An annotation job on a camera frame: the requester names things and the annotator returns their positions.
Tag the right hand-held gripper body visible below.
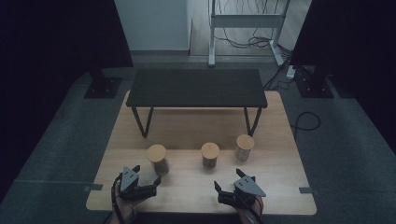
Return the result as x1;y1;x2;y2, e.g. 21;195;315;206
219;175;267;208

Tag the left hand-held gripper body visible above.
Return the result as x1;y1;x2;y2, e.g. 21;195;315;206
120;166;157;202

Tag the tall glass jar wooden lid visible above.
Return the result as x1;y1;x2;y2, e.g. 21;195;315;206
146;144;170;176

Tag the wooden cup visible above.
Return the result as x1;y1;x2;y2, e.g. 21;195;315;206
200;142;220;170
234;133;256;161

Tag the black shelf with metal legs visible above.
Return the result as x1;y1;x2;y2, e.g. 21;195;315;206
125;68;269;139

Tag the person's right hand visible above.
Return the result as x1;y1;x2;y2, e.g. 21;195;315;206
236;197;265;224

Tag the person's left hand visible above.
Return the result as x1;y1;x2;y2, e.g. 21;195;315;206
113;186;144;224

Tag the black stand base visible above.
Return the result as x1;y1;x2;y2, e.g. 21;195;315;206
293;64;335;100
83;66;123;100

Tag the dark curtain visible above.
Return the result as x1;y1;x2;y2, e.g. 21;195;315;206
289;0;396;150
0;0;134;203

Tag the left hand-held gripper cable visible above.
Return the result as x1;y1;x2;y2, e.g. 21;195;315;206
111;174;125;224

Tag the hand-held gripper cable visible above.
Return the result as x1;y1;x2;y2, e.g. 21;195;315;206
242;199;264;224
111;174;125;224

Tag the right hand-held gripper cable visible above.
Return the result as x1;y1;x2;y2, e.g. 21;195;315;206
242;199;264;224

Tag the looped black cable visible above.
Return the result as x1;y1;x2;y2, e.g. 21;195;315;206
290;111;321;139

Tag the tangle of black floor cables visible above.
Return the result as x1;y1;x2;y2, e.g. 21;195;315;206
214;0;293;50

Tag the white desk frame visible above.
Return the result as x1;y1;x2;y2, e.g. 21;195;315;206
207;0;292;68

